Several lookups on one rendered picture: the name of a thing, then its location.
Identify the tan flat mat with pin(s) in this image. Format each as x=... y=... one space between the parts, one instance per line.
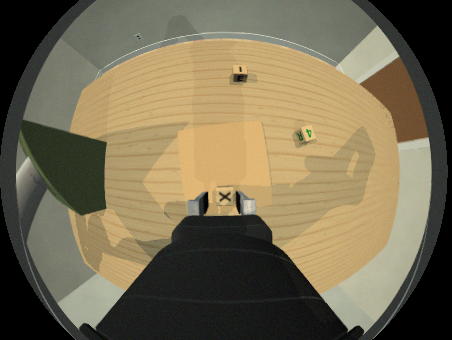
x=229 y=154

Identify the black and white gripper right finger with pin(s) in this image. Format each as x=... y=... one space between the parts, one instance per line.
x=244 y=205

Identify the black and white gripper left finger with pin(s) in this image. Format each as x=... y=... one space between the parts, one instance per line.
x=199 y=205

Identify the tan letter block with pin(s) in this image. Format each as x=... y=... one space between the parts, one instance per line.
x=305 y=134
x=224 y=195
x=240 y=73

